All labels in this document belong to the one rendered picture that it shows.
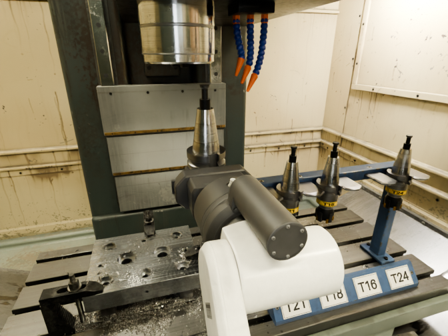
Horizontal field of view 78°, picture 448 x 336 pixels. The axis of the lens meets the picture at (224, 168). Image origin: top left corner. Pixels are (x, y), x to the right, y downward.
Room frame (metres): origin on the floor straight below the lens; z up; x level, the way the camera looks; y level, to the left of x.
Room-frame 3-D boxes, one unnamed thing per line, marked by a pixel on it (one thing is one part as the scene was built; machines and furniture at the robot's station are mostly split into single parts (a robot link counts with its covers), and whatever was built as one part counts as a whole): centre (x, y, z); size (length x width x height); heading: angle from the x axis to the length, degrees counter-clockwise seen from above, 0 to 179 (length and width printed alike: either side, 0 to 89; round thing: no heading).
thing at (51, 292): (0.50, 0.36, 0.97); 0.13 x 0.03 x 0.15; 106
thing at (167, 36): (0.67, 0.10, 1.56); 0.16 x 0.16 x 0.12
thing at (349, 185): (0.64, -0.31, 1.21); 0.07 x 0.05 x 0.01; 16
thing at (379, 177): (0.67, -0.42, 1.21); 0.07 x 0.05 x 0.01; 16
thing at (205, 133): (0.43, 0.03, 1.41); 0.04 x 0.04 x 0.07
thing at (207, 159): (0.43, 0.03, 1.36); 0.06 x 0.06 x 0.03
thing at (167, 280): (0.64, 0.23, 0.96); 0.29 x 0.23 x 0.05; 106
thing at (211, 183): (0.34, 0.00, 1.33); 0.13 x 0.12 x 0.10; 106
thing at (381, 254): (0.76, -0.51, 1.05); 0.10 x 0.05 x 0.30; 16
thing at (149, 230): (0.79, 0.25, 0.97); 0.13 x 0.03 x 0.15; 16
